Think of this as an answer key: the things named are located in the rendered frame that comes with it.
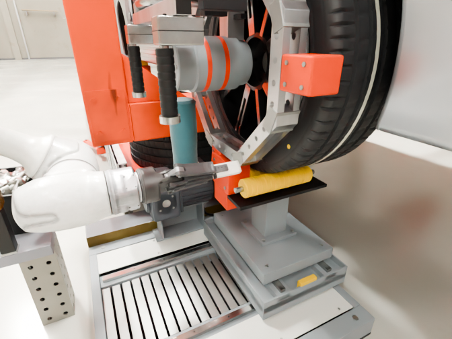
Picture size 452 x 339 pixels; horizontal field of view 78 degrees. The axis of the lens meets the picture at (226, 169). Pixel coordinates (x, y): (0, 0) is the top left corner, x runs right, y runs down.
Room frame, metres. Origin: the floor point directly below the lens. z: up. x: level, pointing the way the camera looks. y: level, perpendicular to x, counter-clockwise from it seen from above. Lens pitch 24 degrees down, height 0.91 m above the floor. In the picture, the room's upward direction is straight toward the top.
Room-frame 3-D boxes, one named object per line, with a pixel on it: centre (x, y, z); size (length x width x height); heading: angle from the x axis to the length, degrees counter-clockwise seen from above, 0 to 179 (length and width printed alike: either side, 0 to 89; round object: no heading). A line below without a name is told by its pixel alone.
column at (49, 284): (0.74, 0.62, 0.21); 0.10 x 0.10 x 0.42; 26
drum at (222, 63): (0.82, 0.05, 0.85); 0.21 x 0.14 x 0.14; 116
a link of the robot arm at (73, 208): (0.47, 0.31, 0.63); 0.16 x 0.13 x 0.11; 116
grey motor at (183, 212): (1.11, 0.15, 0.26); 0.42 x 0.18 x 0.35; 116
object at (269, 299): (0.92, -0.17, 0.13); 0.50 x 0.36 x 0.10; 26
